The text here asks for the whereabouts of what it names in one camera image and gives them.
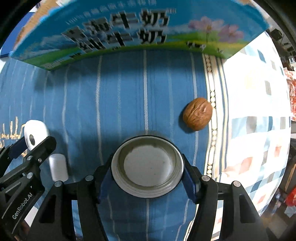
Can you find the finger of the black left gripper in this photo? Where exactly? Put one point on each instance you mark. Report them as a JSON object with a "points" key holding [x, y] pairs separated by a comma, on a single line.
{"points": [[39, 150]]}

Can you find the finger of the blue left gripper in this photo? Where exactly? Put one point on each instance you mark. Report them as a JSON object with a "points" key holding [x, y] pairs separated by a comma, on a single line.
{"points": [[13, 151]]}

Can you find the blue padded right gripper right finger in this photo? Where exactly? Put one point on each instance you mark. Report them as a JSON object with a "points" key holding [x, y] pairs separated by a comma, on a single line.
{"points": [[191, 181]]}

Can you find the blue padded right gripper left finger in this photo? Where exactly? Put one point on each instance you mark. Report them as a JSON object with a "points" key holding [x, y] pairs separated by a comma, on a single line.
{"points": [[106, 181]]}

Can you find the white earbud-shaped device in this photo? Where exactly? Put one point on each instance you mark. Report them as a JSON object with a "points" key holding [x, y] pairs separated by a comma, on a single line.
{"points": [[35, 131]]}

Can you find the silver jar lid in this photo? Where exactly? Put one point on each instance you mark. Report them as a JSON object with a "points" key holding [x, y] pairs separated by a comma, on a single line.
{"points": [[147, 166]]}

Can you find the brown walnut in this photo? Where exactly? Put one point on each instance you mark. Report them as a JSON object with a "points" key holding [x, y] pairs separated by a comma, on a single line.
{"points": [[197, 114]]}

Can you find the plaid checkered cloth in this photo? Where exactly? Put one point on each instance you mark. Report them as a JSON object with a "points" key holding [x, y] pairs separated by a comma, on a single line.
{"points": [[251, 121]]}

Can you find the blue striped cloth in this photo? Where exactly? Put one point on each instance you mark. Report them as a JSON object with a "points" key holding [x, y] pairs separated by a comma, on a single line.
{"points": [[93, 105]]}

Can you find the open cardboard milk box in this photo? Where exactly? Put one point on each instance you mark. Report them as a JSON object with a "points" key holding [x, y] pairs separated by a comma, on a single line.
{"points": [[73, 30]]}

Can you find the orange white towel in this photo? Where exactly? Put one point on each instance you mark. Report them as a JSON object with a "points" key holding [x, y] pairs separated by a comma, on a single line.
{"points": [[291, 81]]}

